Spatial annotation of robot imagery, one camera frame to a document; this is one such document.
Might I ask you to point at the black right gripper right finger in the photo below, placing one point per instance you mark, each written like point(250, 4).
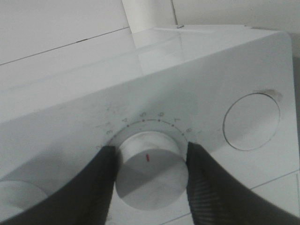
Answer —
point(212, 192)

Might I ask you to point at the white microwave knob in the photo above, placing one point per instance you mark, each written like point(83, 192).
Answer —
point(152, 173)
point(20, 194)

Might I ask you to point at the round white door button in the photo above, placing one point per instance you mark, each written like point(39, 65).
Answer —
point(251, 121)

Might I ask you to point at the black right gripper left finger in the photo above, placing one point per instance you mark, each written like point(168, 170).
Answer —
point(84, 200)

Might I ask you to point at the white microwave oven body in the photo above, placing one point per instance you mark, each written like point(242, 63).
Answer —
point(59, 108)

